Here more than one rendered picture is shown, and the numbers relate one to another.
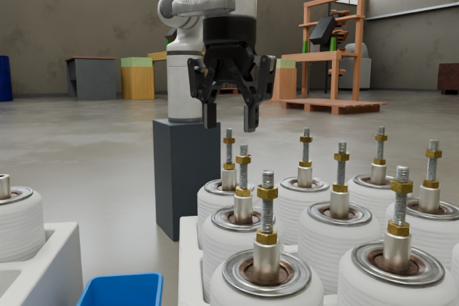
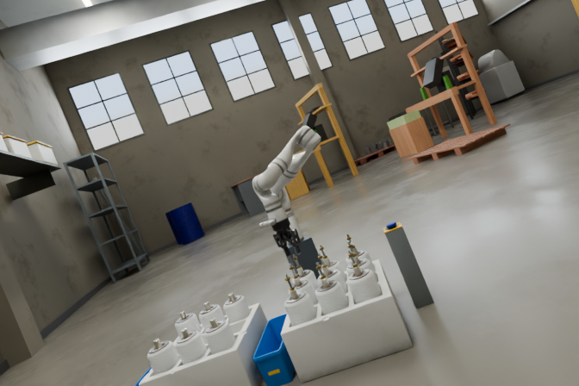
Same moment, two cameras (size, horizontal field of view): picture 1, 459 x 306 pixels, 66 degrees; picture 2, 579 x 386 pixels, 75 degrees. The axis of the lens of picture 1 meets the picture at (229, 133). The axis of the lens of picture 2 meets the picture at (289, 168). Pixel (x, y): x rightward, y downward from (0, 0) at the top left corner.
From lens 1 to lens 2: 111 cm
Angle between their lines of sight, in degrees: 18
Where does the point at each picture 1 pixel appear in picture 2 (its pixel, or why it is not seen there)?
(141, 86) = (295, 185)
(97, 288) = (271, 323)
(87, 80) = (252, 197)
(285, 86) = (418, 137)
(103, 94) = not seen: hidden behind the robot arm
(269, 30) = (392, 83)
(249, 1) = (281, 214)
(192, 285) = not seen: hidden behind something
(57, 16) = (213, 155)
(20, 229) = (241, 308)
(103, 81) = not seen: hidden behind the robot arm
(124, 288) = (281, 320)
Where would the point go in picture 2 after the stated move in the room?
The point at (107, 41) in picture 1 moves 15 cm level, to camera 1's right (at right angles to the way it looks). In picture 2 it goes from (256, 157) to (261, 155)
